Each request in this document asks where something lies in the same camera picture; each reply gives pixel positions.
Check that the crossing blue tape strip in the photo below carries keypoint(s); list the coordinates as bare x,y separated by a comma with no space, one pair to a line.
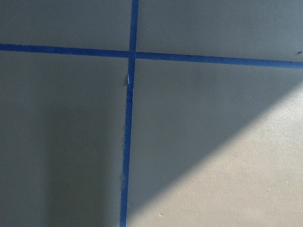
151,56

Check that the brown paper table cover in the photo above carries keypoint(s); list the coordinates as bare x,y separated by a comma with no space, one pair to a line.
212,145

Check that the long blue tape strip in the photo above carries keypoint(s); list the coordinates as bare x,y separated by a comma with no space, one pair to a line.
128,113

